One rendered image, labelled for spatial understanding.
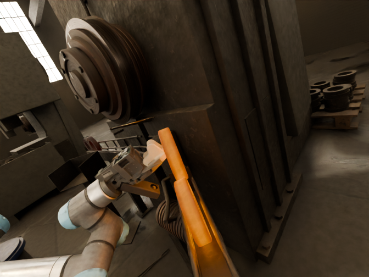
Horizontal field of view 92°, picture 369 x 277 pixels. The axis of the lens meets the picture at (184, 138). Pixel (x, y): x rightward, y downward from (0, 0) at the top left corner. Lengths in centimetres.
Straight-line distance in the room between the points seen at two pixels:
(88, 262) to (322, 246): 106
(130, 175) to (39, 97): 313
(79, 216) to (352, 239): 121
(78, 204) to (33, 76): 316
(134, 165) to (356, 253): 109
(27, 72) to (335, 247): 381
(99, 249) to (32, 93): 316
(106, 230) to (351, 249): 110
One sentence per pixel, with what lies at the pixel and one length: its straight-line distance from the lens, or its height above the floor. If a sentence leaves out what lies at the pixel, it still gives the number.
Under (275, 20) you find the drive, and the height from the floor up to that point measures 106.
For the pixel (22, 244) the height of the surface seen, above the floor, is 42.
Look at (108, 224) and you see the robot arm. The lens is 60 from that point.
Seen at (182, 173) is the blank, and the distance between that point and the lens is 46.
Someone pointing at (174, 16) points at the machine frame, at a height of 118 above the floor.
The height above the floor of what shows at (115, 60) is 113.
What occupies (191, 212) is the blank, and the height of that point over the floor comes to 77.
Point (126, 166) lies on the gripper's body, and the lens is 49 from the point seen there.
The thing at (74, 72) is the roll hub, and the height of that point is 116.
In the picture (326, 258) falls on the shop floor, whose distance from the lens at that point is 122.
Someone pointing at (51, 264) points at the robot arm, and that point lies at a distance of 58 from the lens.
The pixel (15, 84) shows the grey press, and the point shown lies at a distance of 353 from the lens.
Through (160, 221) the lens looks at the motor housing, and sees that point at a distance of 84.
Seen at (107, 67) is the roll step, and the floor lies 112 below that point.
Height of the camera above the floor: 103
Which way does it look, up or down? 21 degrees down
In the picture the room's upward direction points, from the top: 22 degrees counter-clockwise
